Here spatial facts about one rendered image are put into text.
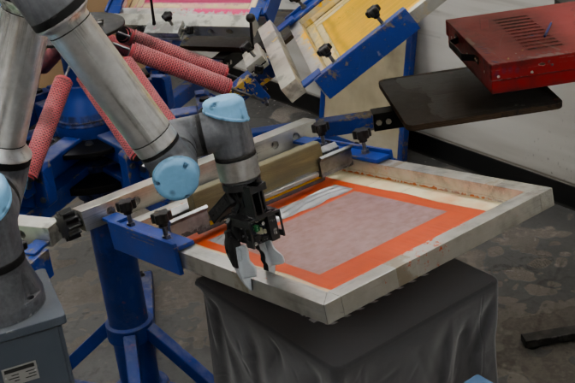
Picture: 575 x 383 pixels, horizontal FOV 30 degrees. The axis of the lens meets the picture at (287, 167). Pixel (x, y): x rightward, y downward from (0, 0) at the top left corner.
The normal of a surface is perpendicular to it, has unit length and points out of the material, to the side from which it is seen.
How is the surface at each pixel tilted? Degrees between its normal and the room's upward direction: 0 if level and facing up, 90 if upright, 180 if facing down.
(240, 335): 93
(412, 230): 9
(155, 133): 80
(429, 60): 90
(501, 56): 0
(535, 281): 0
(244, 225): 90
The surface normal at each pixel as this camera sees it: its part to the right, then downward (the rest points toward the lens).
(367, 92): -0.79, 0.14
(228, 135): 0.09, 0.27
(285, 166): 0.57, 0.13
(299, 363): -0.77, 0.35
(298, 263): -0.20, -0.94
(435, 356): 0.72, 0.34
